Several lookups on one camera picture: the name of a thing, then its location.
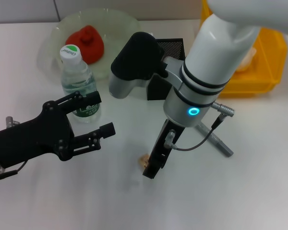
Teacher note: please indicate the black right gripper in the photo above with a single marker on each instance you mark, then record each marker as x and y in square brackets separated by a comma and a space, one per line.
[166, 143]

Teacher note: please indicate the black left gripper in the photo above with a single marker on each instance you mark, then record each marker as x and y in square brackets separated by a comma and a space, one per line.
[33, 141]

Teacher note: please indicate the clear water bottle green label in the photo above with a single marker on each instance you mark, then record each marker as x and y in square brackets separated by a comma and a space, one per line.
[76, 74]

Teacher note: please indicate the yellow plastic bin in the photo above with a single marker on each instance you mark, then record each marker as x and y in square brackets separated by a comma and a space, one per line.
[266, 76]

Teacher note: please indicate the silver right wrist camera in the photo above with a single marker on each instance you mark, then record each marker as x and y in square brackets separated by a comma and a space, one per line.
[136, 55]

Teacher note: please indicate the pale green glass fruit plate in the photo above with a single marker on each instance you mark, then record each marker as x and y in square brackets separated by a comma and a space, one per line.
[120, 31]

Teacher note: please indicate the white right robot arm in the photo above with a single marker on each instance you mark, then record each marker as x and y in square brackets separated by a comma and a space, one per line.
[213, 55]

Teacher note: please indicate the black mesh pen holder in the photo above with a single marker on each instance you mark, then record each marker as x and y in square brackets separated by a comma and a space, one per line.
[158, 89]

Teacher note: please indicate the white paper ball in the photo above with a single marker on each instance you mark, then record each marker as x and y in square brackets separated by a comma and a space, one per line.
[249, 60]

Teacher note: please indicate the grey marker pen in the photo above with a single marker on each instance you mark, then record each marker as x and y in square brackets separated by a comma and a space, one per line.
[220, 143]

